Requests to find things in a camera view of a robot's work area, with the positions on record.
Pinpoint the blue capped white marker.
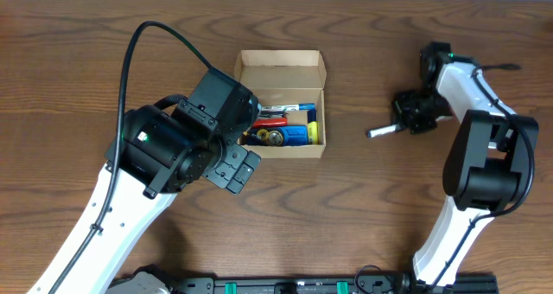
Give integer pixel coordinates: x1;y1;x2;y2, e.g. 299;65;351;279
262;103;316;112

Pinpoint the yellow highlighter pen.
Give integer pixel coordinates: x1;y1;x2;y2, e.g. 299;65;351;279
307;109;319;144

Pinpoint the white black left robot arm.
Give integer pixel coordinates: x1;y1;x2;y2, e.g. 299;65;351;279
31;68;261;293

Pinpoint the black capped white marker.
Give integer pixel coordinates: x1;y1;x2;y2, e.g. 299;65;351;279
367;124;400;138

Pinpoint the brown cardboard box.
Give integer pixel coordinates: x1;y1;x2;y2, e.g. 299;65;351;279
234;50;327;158

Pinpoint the blue plastic staple remover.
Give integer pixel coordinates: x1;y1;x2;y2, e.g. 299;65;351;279
243;125;310;147

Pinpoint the red stapler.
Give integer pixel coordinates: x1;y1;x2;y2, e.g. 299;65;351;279
251;112;288;128

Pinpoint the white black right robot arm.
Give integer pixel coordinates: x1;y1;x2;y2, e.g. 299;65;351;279
391;42;539;293

